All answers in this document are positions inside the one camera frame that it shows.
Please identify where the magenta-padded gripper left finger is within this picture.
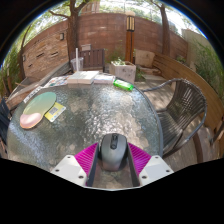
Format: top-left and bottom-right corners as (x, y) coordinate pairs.
(50, 142), (101, 188)

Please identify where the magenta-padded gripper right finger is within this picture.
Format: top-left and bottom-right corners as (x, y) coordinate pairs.
(126, 142), (175, 188)

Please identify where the grey computer mouse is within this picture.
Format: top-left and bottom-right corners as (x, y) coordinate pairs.
(100, 132), (129, 172)

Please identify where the yellow card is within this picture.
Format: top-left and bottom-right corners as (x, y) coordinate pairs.
(44, 101), (67, 123)

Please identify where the grey wicker chair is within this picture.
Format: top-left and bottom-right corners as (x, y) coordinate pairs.
(141, 78), (208, 158)

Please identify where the green packet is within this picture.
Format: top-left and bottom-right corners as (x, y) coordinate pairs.
(112, 78), (135, 92)

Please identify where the stone raised garden bed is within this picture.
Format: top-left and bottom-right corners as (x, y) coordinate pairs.
(6, 61), (73, 111)

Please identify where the thick white book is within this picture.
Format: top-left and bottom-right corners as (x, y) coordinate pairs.
(66, 70), (100, 85)

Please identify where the thin white notebook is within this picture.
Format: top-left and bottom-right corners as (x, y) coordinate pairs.
(93, 73), (116, 85)

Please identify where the curved wooden bench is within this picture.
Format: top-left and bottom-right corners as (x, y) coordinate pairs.
(151, 53), (224, 134)

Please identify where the stone planter box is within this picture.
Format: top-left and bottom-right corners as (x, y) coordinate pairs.
(109, 59), (137, 84)

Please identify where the clear plastic cup with straw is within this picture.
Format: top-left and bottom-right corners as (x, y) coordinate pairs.
(70, 48), (85, 73)

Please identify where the pale stone block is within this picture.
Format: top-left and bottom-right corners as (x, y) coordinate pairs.
(134, 49), (156, 68)

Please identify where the dark wooden chair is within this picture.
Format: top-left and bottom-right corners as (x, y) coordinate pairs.
(69, 48), (106, 73)

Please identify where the forked tree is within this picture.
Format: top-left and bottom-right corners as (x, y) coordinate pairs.
(48, 0), (93, 61)

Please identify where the slim tree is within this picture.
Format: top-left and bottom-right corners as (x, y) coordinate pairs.
(156, 1), (173, 57)

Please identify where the wooden lamp post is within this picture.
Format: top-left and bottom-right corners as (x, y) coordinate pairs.
(124, 11), (136, 64)

